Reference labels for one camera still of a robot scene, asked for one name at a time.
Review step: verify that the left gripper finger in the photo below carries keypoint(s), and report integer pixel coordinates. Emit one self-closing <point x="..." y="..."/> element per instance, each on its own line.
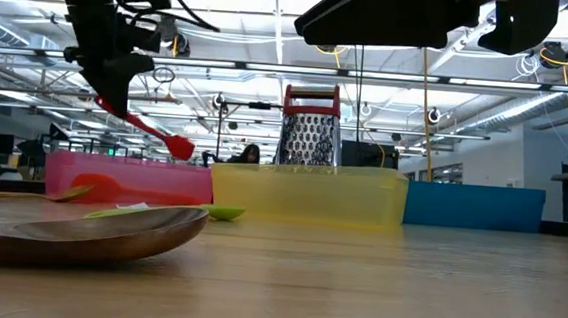
<point x="119" y="82"/>

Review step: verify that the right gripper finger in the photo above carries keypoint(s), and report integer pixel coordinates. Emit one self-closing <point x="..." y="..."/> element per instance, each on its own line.
<point x="389" y="21"/>

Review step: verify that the red silicone spatula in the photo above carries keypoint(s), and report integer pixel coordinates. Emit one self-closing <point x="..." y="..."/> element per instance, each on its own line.
<point x="179" y="147"/>

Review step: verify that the large dark wooden spoon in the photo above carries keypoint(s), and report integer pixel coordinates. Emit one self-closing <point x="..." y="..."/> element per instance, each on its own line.
<point x="83" y="237"/>

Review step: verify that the lime green silicone spoon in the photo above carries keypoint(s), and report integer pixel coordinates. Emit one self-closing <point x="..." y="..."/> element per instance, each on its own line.
<point x="225" y="212"/>

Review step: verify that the pink plastic bin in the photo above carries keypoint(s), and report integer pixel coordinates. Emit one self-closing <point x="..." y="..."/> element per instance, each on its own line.
<point x="182" y="177"/>

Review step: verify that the small light wooden spoon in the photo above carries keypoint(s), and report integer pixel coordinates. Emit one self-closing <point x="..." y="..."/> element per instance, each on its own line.
<point x="73" y="192"/>

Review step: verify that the long ceiling light strip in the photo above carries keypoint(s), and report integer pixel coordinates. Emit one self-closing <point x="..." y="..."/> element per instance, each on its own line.
<point x="245" y="66"/>

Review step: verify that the person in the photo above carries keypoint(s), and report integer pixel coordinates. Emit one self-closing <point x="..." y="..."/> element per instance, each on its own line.
<point x="249" y="155"/>

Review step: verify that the blue plastic bin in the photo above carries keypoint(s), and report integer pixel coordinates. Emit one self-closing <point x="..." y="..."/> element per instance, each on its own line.
<point x="476" y="206"/>

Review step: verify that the yellow plastic bin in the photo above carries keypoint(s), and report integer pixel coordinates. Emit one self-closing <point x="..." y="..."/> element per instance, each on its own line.
<point x="311" y="196"/>

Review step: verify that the black camera stand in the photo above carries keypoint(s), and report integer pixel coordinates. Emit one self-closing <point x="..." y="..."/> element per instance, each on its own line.
<point x="218" y="134"/>

